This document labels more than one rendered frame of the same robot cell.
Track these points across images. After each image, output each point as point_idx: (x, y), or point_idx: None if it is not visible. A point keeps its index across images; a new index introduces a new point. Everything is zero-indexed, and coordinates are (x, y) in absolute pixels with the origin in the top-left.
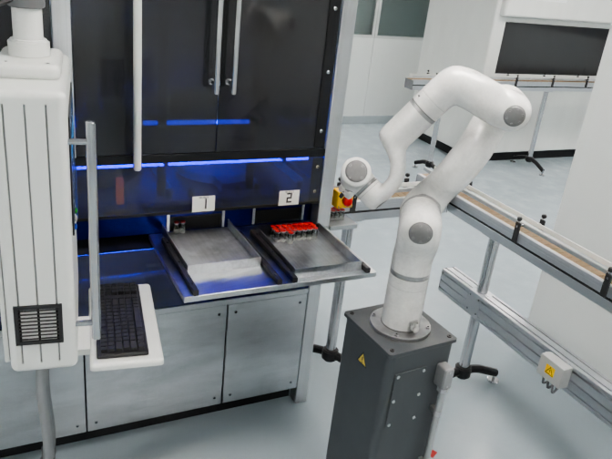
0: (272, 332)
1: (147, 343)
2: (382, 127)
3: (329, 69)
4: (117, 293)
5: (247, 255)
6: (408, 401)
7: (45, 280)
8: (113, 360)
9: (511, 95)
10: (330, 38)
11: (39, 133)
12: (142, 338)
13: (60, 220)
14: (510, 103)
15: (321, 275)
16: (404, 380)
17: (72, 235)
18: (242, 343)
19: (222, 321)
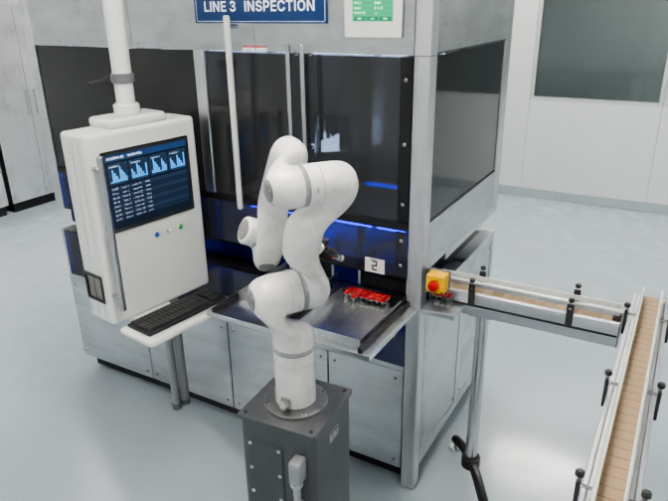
0: (371, 397)
1: (162, 331)
2: None
3: (405, 142)
4: (203, 297)
5: None
6: (269, 476)
7: (92, 257)
8: (132, 330)
9: (270, 168)
10: (403, 110)
11: (78, 160)
12: (157, 325)
13: (92, 220)
14: (265, 176)
15: (318, 338)
16: (258, 449)
17: (103, 232)
18: None
19: (324, 364)
